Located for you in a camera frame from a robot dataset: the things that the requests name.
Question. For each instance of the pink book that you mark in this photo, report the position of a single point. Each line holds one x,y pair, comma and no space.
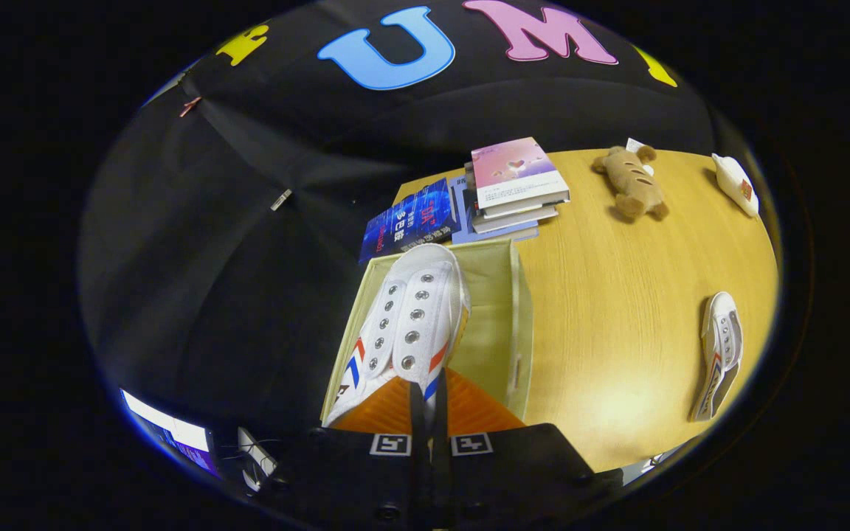
513,169

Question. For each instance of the white plastic device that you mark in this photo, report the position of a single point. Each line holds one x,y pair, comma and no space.
255,453

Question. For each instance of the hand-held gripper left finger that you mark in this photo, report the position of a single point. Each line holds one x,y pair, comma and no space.
355,472

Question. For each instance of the computer monitor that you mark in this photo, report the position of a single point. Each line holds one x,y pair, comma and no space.
174,431

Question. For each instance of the pink clip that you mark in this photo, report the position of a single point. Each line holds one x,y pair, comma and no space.
189,108

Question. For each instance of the lavender blue book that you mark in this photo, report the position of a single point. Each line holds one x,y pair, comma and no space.
469,232

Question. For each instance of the silver clip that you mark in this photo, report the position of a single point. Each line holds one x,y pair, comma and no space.
281,200

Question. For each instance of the brown bread plush toy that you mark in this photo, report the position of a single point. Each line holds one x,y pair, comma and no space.
635,184

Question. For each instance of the white canvas shoe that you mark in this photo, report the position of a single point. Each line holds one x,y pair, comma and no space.
410,310
720,346

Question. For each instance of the pale yellow fabric storage box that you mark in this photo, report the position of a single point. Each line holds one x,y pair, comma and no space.
495,332

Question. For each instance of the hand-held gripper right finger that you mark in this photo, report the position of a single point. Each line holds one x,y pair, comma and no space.
513,472

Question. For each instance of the dark blue book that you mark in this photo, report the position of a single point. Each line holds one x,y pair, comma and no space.
410,221

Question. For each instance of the white plush toy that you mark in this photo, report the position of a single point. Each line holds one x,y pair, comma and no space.
735,184

